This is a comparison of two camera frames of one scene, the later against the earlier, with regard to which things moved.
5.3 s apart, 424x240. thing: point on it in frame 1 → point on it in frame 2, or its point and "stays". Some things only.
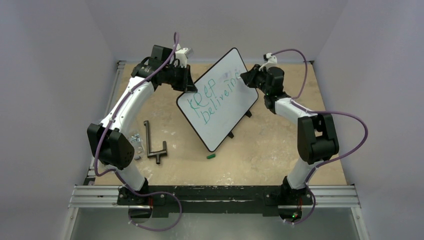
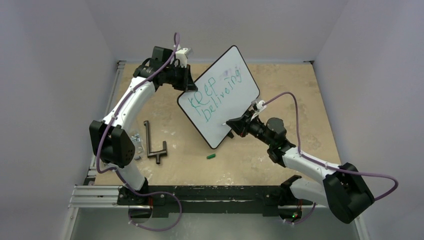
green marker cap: (210, 156) stays
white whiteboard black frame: (221, 101) stays
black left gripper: (186, 84) stays
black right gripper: (255, 77) → (247, 124)
